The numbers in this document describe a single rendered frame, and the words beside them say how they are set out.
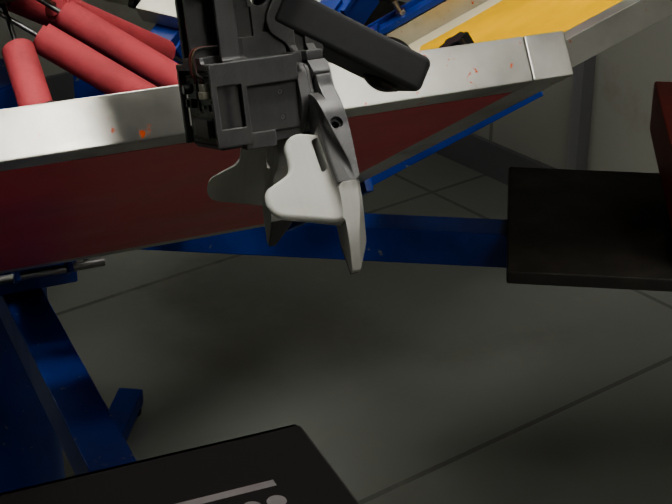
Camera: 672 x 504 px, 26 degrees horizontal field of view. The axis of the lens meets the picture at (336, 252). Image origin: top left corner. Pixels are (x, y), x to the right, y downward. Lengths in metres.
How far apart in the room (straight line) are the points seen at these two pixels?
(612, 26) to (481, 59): 0.77
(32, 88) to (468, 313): 2.12
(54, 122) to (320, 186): 0.24
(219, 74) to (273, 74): 0.04
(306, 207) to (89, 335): 3.11
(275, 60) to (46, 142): 0.22
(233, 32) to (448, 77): 0.29
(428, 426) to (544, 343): 0.52
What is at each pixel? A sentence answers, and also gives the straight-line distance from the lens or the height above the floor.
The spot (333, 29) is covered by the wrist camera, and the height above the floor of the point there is 1.64.
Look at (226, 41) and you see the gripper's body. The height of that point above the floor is 1.64.
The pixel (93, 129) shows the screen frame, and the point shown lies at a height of 1.54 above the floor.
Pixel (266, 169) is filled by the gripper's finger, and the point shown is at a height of 1.53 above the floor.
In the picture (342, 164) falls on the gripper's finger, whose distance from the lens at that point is 0.90.
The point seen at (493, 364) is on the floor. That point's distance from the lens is 3.81.
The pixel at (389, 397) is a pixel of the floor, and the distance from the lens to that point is 3.65.
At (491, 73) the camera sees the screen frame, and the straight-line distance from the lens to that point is 1.18.
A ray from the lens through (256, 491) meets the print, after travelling 1.67.
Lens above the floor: 1.92
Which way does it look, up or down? 26 degrees down
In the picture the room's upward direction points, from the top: straight up
